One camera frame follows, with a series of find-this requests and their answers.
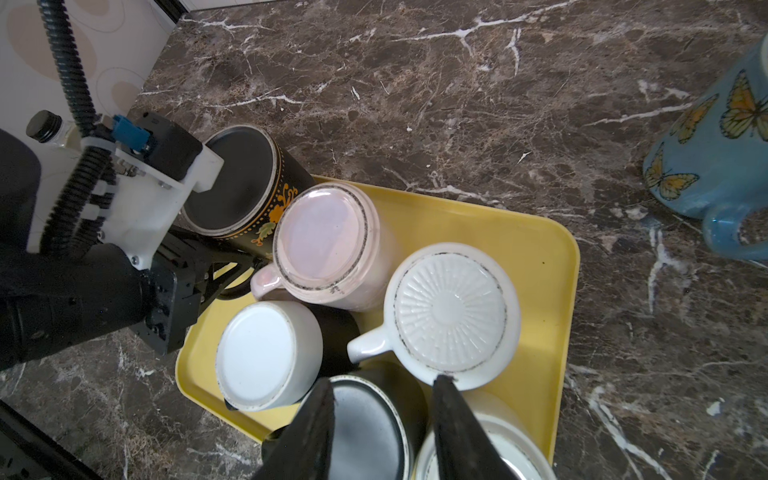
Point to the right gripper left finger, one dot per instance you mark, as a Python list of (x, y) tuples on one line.
[(306, 438)]

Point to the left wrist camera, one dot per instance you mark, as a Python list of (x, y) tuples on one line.
[(163, 165)]

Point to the white ribbed mug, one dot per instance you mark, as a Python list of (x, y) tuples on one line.
[(449, 309)]

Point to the white bottom dark mug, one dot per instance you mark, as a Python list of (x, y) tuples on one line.
[(272, 353)]

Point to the blue butterfly mug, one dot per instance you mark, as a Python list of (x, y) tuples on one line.
[(711, 164)]

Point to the white cream mug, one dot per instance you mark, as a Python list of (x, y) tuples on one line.
[(508, 435)]

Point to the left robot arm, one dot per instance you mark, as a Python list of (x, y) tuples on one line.
[(111, 255)]

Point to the small bottle black cap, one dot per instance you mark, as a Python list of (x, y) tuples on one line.
[(49, 128)]

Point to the pink mug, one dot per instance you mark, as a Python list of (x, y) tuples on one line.
[(331, 247)]

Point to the black mug red inside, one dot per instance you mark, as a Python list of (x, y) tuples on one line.
[(379, 422)]

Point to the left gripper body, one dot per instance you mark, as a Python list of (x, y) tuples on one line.
[(188, 273)]

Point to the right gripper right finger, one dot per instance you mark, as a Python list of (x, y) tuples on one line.
[(463, 449)]

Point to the yellow plastic tray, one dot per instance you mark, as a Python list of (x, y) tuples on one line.
[(539, 255)]

